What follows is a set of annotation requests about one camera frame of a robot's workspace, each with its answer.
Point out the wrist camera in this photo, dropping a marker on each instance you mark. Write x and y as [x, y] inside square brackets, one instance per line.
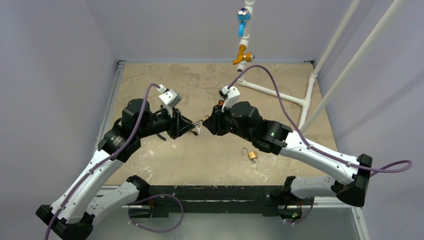
[230, 96]
[169, 99]

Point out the orange tap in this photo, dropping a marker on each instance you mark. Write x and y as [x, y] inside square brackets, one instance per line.
[243, 55]

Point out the black base bar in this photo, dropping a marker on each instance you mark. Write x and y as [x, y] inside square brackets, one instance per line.
[265, 200]

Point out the white pvc pipe frame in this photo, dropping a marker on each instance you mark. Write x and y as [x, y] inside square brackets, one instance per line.
[304, 103]

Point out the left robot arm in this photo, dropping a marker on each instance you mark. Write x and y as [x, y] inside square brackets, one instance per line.
[74, 215]

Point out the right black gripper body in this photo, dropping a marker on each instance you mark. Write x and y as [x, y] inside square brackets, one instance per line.
[216, 120]

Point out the white diagonal pole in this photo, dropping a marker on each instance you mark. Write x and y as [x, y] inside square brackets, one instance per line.
[371, 39]

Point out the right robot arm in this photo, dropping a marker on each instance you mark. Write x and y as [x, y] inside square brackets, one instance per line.
[347, 176]

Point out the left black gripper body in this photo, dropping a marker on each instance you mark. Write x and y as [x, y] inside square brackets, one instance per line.
[173, 129]

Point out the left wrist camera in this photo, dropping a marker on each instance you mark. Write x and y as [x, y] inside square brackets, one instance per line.
[169, 99]

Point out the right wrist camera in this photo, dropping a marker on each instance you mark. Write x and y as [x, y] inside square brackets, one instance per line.
[230, 96]

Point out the brass padlock open shackle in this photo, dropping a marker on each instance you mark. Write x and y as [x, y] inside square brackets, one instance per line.
[252, 155]

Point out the blue handled pliers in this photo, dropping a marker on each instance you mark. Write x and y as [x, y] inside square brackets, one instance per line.
[161, 137]

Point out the aluminium frame rail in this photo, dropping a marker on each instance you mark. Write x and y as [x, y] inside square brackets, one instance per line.
[109, 110]

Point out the blue tap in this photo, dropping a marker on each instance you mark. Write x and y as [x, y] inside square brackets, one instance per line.
[243, 16]

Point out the black key bunch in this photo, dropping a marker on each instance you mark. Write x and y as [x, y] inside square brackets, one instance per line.
[197, 130]

